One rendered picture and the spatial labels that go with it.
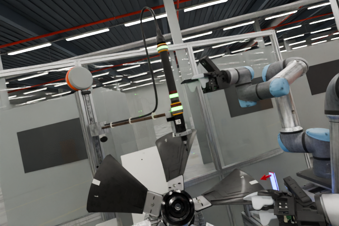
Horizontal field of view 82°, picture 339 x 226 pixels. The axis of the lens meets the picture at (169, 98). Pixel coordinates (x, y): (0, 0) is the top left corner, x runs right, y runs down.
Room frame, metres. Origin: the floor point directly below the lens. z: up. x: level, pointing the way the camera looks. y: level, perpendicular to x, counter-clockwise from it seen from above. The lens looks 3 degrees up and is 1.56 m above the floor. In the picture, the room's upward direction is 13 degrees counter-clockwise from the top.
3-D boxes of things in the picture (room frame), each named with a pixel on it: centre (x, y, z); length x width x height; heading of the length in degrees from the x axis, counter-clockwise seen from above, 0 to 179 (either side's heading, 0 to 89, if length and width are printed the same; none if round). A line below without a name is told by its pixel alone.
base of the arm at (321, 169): (1.04, -0.73, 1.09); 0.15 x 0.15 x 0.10
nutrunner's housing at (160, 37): (0.77, -0.02, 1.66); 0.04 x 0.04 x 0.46
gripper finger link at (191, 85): (0.86, -0.11, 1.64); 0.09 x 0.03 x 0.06; 93
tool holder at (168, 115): (0.78, -0.01, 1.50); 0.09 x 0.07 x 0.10; 50
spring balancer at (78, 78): (1.23, 0.53, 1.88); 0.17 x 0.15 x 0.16; 105
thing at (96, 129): (1.17, 0.46, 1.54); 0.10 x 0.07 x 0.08; 50
